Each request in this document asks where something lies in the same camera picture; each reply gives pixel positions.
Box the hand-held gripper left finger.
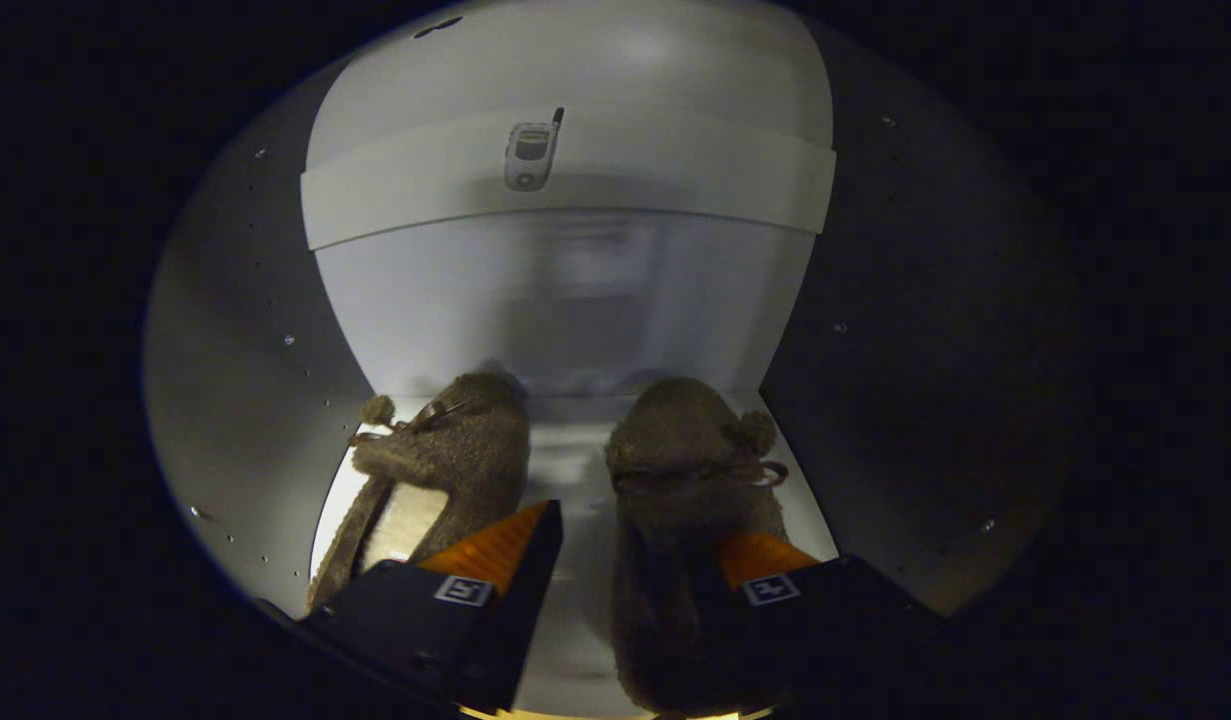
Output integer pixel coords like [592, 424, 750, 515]
[300, 499, 564, 713]

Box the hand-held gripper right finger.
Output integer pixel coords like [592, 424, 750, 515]
[695, 532, 944, 716]

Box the grey shoe cabinet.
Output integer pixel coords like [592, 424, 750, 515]
[143, 0, 1086, 716]

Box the brown fuzzy shoe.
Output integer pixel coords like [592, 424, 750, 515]
[603, 376, 791, 717]
[305, 370, 532, 613]

